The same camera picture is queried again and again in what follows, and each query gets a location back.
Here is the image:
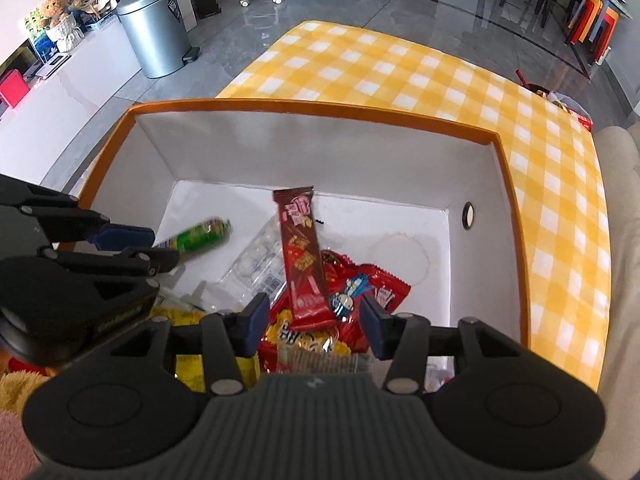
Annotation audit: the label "green snack tube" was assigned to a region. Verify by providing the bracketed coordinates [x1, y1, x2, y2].
[155, 217, 232, 256]

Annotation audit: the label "orange cardboard box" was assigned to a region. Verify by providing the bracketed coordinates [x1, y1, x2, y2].
[79, 100, 529, 344]

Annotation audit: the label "white tv cabinet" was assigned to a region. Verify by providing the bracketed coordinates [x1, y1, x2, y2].
[1, 18, 140, 183]

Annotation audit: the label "beige sofa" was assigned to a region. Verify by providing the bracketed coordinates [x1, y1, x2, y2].
[592, 124, 639, 479]

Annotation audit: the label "orange noodle snack bag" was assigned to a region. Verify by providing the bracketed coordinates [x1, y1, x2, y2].
[258, 309, 372, 375]

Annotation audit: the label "clear packet white balls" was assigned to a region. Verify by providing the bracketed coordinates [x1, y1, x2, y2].
[217, 216, 286, 309]

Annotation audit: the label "yellow plush fabric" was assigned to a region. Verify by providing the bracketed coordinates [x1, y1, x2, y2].
[0, 370, 49, 417]

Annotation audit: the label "yellow checkered tablecloth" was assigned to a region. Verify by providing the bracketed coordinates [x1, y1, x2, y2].
[221, 21, 611, 387]

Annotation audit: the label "teddy bear toy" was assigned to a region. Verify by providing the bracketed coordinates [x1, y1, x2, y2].
[39, 0, 68, 27]

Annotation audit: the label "red box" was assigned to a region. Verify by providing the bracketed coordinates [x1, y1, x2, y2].
[0, 70, 29, 108]

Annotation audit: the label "orange red stacked stools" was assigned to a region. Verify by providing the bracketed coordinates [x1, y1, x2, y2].
[567, 0, 620, 65]

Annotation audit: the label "pink fluffy blanket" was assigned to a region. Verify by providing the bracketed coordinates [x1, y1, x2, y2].
[0, 412, 38, 480]

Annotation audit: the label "silver trash can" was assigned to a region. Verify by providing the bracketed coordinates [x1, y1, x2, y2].
[116, 0, 200, 79]

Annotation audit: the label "dark red snack bar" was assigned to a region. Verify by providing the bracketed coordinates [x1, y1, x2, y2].
[272, 186, 336, 332]

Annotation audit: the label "yellow snack packet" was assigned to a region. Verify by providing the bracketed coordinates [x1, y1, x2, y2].
[150, 306, 262, 392]

